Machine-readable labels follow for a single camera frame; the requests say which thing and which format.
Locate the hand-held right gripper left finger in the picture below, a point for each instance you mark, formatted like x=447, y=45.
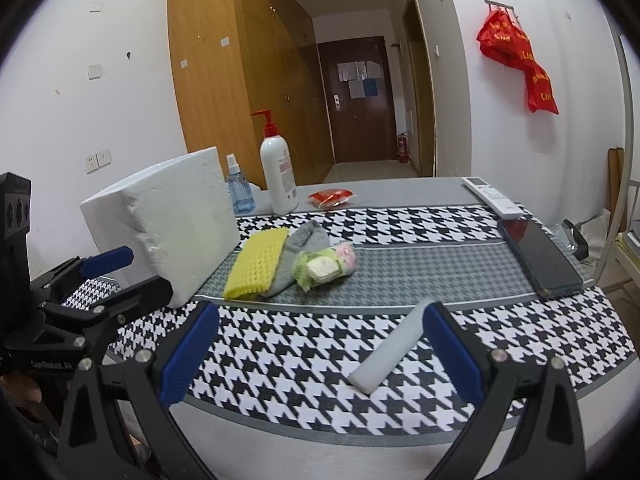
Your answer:
x=187, y=355

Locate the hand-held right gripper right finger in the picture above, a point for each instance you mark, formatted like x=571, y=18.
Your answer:
x=452, y=355

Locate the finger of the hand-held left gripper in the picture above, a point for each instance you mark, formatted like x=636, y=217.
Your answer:
x=135, y=300
x=107, y=261

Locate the white foam roll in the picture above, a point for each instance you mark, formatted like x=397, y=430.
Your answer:
x=385, y=355

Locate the white foam box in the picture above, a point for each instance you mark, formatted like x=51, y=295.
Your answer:
x=165, y=220

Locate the yellow foam net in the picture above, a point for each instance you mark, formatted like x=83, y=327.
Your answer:
x=255, y=265

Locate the green-printed tissue pack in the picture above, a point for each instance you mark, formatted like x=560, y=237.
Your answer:
x=317, y=270

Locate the grey cloth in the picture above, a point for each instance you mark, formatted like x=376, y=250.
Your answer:
x=307, y=240

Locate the person's left forearm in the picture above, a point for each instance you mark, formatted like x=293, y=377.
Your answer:
x=30, y=435

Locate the person's left hand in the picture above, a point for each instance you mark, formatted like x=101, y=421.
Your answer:
x=22, y=390

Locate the houndstooth table cover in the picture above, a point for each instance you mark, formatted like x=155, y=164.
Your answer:
x=325, y=375

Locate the dark smartphone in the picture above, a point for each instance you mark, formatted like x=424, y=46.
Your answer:
x=540, y=260

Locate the pink floral tissue packet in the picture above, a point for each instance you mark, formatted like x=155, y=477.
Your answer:
x=346, y=257

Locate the blue spray bottle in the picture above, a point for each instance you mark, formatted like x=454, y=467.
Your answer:
x=241, y=192

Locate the white remote control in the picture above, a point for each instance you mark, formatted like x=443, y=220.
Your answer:
x=492, y=197

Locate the clear plastic packet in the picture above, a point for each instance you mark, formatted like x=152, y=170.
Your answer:
x=567, y=237

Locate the white pump bottle red cap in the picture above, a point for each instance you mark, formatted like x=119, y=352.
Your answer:
x=279, y=175

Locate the metal bunk bed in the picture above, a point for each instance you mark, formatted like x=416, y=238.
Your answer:
x=612, y=245

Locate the red snack packet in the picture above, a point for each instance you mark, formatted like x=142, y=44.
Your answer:
x=330, y=196

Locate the red fire extinguisher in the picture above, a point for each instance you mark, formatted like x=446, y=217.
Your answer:
x=403, y=150

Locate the wooden wardrobe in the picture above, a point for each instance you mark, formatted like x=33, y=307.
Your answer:
x=225, y=85

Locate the wooden plank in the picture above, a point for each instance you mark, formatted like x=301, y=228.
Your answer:
x=616, y=180

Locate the dark brown entry door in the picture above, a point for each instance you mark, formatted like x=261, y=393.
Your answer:
x=360, y=125

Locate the wooden side door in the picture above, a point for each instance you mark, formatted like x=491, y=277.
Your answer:
x=420, y=90

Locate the blue door notice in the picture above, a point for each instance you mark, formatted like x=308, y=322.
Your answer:
x=370, y=87

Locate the red plastic bag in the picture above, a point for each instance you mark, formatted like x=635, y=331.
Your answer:
x=502, y=40
x=542, y=90

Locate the white door notice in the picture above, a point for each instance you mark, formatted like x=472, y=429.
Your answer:
x=352, y=70

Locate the white wall socket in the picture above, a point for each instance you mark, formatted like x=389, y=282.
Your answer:
x=91, y=164

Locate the white wall switch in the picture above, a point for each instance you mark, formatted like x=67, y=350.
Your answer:
x=104, y=158

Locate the white wall plate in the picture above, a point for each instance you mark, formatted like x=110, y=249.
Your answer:
x=95, y=71

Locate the metal wall hook rack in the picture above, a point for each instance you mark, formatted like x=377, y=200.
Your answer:
x=500, y=5

